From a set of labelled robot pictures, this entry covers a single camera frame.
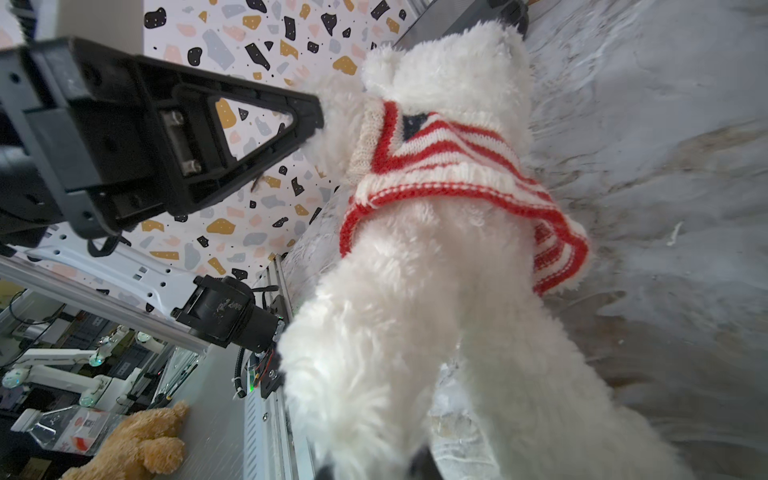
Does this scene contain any brown teddy bear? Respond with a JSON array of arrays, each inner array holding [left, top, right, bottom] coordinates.
[[62, 401, 190, 480]]

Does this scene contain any red white striped sweater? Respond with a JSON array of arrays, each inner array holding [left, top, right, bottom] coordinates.
[[339, 99, 591, 296]]

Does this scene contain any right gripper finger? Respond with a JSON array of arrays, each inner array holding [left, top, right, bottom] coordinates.
[[407, 446, 443, 480]]

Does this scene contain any white teddy bear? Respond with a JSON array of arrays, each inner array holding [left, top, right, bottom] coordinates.
[[278, 20, 692, 479]]

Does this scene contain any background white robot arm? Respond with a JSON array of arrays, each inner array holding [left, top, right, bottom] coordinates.
[[1, 325, 173, 413]]

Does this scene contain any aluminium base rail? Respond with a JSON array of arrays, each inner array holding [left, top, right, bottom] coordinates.
[[243, 256, 316, 480]]

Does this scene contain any dark grey hard case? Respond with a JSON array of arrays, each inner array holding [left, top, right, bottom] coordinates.
[[394, 0, 529, 49]]

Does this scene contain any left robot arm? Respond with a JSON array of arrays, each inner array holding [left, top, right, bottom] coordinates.
[[1, 37, 324, 351]]

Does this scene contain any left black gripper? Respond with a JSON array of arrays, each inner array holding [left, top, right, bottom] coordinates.
[[1, 37, 323, 239]]

